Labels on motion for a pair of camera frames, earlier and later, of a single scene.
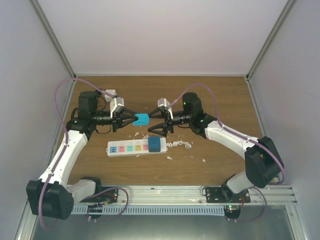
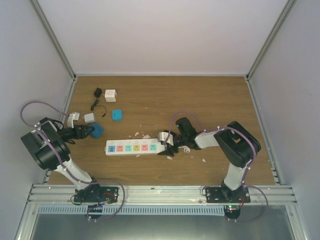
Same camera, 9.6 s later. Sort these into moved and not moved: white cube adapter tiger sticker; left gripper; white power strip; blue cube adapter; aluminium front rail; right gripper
Moved: right gripper; blue cube adapter; left gripper
Not moved: white power strip; white cube adapter tiger sticker; aluminium front rail
